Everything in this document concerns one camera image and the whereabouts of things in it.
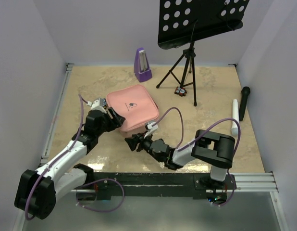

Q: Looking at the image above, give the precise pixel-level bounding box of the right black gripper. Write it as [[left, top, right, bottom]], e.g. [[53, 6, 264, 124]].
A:
[[124, 130, 163, 163]]

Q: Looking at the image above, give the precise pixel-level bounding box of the pink medicine kit case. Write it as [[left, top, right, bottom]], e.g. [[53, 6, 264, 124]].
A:
[[106, 84, 159, 138]]

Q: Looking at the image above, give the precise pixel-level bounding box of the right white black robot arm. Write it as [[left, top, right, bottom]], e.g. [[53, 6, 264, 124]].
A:
[[125, 129, 235, 189]]

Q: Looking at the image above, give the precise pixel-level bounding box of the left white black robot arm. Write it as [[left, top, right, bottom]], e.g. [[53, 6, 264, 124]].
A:
[[14, 108, 125, 220]]

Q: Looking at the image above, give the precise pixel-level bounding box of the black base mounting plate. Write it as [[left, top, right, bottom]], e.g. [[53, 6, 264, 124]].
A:
[[76, 172, 236, 203]]

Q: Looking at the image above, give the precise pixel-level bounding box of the purple metronome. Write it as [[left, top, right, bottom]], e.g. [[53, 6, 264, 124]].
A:
[[134, 48, 152, 82]]

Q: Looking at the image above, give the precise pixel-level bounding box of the small red black tuner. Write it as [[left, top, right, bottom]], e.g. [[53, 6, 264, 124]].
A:
[[174, 87, 187, 97]]

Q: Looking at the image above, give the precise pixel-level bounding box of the black music stand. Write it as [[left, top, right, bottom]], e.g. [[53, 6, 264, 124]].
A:
[[156, 0, 250, 107]]

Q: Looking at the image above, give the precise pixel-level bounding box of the black microphone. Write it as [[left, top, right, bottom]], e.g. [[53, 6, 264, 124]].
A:
[[239, 86, 250, 121]]

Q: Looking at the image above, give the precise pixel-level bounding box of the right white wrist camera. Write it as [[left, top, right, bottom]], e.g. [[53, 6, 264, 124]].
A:
[[144, 121, 159, 138]]

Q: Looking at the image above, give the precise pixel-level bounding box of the aluminium left rail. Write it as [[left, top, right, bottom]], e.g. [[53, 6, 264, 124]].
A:
[[39, 63, 74, 166]]

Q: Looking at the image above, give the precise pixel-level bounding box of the aluminium rail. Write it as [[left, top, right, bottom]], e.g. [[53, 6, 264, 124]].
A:
[[25, 172, 279, 193], [39, 63, 74, 166]]

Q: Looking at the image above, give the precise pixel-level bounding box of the aluminium front rail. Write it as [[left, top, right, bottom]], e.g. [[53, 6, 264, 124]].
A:
[[25, 172, 279, 193]]

